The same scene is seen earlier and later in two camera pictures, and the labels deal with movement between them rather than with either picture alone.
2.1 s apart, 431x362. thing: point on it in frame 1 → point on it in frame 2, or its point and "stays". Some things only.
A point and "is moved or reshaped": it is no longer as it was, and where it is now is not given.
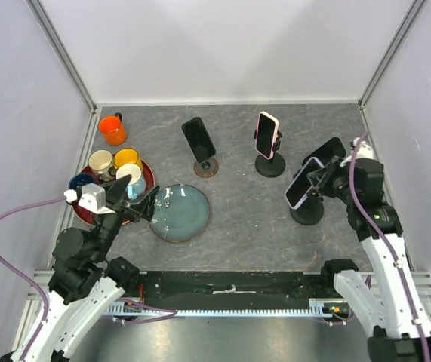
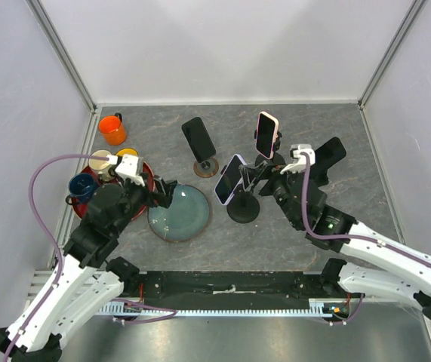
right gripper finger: [332, 167] → [264, 167]
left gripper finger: [146, 205] → [168, 188]
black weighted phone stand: [310, 211] is moved or reshaped
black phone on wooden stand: [199, 139] stays
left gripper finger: [115, 192] → [159, 185]
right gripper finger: [316, 177] → [250, 180]
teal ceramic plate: [181, 213] stays
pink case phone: [266, 133] stays
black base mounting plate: [192, 290] stays
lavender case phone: [300, 185] is moved or reshaped
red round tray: [89, 217] stays
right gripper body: [337, 185] → [279, 185]
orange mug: [112, 128] stays
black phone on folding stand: [332, 148] stays
